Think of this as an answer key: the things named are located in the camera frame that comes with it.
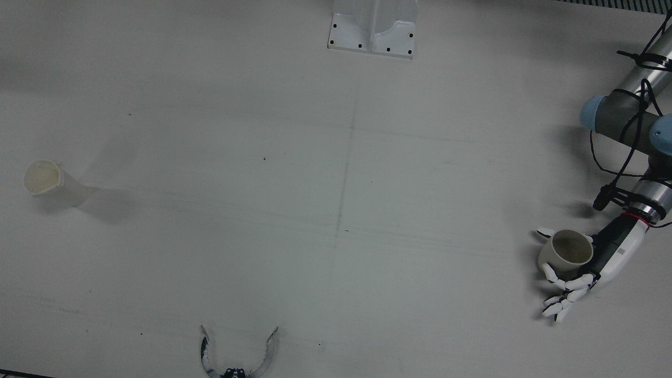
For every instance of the beige ceramic cup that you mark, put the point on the beige ceramic cup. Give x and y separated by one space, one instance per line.
567 252

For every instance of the white paper cup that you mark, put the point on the white paper cup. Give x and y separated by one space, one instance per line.
50 181

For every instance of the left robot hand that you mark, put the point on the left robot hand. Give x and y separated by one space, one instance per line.
617 249

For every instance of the reacher grabber tool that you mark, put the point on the reacher grabber tool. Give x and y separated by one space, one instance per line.
205 357

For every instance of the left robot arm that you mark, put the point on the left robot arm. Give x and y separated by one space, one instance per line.
614 113

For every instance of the aluminium post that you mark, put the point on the aluminium post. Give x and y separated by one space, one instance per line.
373 26

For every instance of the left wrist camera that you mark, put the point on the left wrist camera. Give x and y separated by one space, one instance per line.
602 198

